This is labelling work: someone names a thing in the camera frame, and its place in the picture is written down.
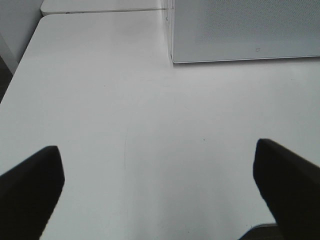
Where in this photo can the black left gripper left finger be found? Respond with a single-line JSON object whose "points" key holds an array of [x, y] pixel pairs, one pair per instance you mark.
{"points": [[29, 193]]}

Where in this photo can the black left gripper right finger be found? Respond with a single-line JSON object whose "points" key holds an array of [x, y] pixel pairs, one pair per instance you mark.
{"points": [[290, 187]]}

